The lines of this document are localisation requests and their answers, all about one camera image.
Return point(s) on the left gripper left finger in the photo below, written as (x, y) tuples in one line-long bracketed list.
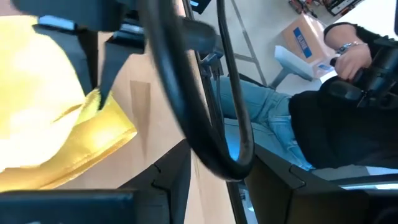
[(161, 193)]

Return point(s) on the person's hand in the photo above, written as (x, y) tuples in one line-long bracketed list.
[(353, 62)]

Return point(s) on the yellow microfiber towel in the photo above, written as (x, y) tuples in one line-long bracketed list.
[(37, 124)]

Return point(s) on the person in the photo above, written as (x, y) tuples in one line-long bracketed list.
[(335, 130)]

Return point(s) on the silver wristwatch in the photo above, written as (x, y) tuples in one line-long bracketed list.
[(345, 47)]

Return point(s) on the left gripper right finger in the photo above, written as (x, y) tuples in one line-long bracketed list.
[(280, 199)]

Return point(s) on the cardboard box with blue label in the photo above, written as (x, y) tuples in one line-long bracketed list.
[(306, 40)]

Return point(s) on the white stool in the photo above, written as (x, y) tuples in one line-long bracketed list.
[(292, 63)]

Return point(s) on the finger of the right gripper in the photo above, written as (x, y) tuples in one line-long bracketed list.
[(71, 53), (113, 65)]

